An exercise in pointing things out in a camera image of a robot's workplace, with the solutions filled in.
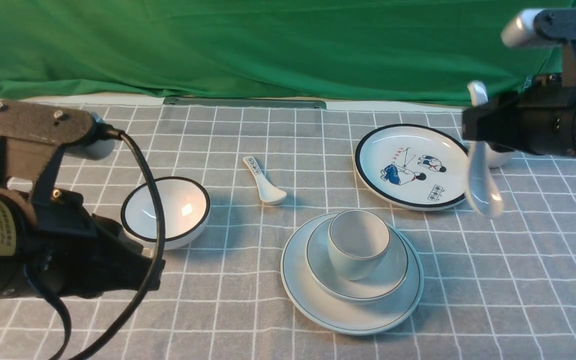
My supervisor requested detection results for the green-rimmed white bowl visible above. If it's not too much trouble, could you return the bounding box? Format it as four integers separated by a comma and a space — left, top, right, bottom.
305, 218, 410, 302

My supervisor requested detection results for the black-rimmed white bowl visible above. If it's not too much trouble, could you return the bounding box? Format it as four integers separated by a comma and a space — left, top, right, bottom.
120, 177, 211, 251

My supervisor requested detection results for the green-rimmed white cup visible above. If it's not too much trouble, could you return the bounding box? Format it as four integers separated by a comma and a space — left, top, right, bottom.
327, 209, 391, 281

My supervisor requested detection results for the grey checked tablecloth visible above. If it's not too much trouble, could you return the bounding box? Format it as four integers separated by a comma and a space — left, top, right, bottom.
77, 104, 576, 360

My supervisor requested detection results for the black-rimmed white cup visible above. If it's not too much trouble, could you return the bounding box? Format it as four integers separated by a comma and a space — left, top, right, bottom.
485, 143, 515, 169

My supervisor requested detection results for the illustrated black-rimmed plate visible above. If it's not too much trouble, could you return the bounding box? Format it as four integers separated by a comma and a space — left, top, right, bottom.
353, 124, 468, 211

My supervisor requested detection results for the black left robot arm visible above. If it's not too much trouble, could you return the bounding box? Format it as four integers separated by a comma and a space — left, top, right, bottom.
0, 190, 153, 300

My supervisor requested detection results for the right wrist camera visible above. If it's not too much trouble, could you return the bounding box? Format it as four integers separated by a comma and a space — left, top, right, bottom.
501, 8, 576, 88

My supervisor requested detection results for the black camera cable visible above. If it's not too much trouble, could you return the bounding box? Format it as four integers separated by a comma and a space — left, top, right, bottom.
33, 125, 167, 360

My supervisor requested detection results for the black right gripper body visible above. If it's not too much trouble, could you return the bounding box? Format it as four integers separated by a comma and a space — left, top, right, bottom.
461, 75, 576, 158

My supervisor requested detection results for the plain white ceramic spoon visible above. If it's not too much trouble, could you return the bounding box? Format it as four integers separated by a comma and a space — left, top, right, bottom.
464, 80, 505, 220

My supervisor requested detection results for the white spoon with label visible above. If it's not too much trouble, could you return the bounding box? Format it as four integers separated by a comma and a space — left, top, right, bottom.
242, 155, 288, 205

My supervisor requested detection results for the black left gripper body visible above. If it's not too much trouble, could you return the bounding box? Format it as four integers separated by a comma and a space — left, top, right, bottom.
18, 189, 164, 298

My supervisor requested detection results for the green backdrop cloth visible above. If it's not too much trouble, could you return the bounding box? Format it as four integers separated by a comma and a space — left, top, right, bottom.
0, 0, 576, 106

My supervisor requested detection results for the green-rimmed white plate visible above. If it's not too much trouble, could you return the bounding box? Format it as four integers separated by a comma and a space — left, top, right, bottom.
280, 212, 425, 336

